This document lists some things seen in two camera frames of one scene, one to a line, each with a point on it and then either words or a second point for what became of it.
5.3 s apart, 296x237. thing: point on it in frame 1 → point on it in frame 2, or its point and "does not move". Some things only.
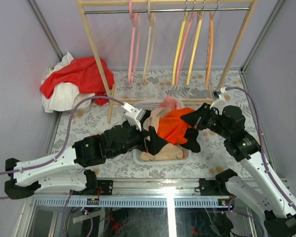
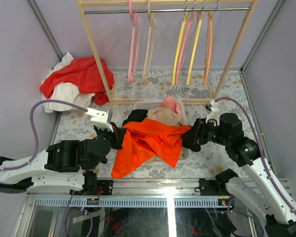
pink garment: (170, 103) does not move
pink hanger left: (130, 78) does not move
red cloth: (86, 72) does not move
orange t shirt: (170, 127) → (144, 139)
